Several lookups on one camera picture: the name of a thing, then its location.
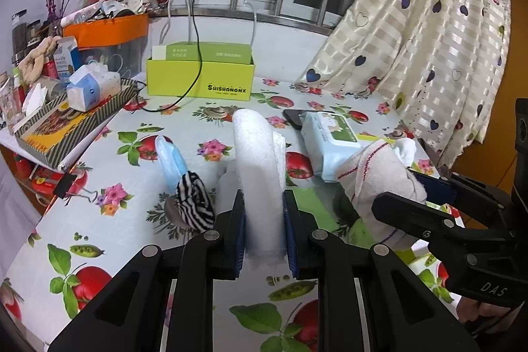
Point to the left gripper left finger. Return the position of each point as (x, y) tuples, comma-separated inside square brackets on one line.
[(238, 222)]

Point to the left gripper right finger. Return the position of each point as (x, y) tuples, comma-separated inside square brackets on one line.
[(289, 234)]

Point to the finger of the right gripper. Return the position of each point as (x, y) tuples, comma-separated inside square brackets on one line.
[(413, 218), (438, 190)]

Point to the green cloth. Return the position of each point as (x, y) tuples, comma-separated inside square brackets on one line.
[(308, 201)]

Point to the white towel red stitching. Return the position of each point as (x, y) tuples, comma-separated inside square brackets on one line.
[(346, 176)]

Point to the blue face mask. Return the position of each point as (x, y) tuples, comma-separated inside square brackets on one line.
[(172, 163)]

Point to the person's right hand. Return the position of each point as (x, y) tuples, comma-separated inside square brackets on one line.
[(478, 318)]

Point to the white tray with green rim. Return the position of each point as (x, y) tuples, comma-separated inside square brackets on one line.
[(396, 252)]

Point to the green plastic jar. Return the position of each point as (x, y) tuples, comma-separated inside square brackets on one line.
[(360, 236)]

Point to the wet wipes pack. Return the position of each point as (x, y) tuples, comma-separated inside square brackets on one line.
[(329, 141)]

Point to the black smartphone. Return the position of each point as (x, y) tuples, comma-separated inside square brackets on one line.
[(296, 118)]

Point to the lime green cardboard box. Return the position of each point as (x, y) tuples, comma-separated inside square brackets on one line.
[(205, 70)]

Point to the heart patterned curtain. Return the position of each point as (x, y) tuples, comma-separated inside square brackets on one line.
[(438, 63)]

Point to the black binder clip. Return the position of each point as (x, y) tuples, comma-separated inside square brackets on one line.
[(74, 185)]

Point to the blue white tissue pack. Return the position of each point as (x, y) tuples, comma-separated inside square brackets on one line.
[(90, 85)]

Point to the striped cardboard box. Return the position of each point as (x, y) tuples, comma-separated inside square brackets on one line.
[(56, 129)]

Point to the orange storage box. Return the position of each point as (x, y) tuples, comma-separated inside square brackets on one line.
[(108, 32)]

